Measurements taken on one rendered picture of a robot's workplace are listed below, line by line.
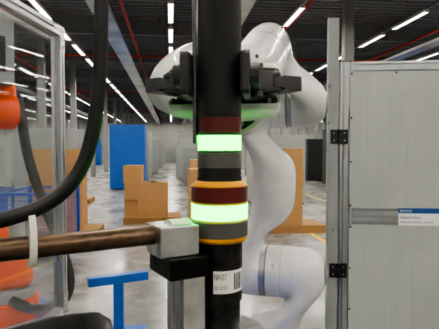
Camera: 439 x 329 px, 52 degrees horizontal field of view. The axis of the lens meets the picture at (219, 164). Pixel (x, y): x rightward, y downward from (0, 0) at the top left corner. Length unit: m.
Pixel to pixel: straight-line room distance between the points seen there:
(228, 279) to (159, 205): 9.34
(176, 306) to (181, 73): 0.17
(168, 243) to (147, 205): 9.36
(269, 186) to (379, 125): 1.26
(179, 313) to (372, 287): 1.98
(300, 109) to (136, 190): 8.76
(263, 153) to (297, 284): 0.30
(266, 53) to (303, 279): 0.54
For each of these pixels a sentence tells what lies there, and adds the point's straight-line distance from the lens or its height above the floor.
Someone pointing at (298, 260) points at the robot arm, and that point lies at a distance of 1.05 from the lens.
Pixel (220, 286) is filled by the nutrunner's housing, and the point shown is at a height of 1.50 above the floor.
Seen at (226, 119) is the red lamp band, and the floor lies 1.62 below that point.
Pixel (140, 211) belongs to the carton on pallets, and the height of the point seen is 0.26.
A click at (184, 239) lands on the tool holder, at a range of 0.32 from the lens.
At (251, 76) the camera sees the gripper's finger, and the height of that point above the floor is 1.65.
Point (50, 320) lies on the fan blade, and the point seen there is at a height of 1.43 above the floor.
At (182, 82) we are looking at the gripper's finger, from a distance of 0.33.
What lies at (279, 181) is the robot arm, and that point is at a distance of 1.00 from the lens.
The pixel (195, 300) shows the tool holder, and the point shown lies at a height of 1.49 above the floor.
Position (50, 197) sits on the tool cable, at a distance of 0.30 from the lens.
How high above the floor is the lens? 1.60
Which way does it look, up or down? 2 degrees down
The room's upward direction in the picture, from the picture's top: straight up
